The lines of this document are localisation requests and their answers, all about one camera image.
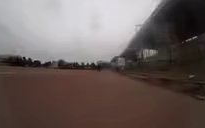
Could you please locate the large grandstand building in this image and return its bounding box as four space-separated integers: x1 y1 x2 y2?
120 0 205 73

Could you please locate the person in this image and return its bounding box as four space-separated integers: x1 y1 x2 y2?
96 63 102 72

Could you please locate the row of distant trees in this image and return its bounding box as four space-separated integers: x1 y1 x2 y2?
0 54 113 70

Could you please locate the reddish brown dirt ground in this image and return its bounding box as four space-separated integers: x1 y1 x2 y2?
0 64 205 128

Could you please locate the grey concrete kerb strip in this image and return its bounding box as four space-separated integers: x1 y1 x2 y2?
118 69 205 103

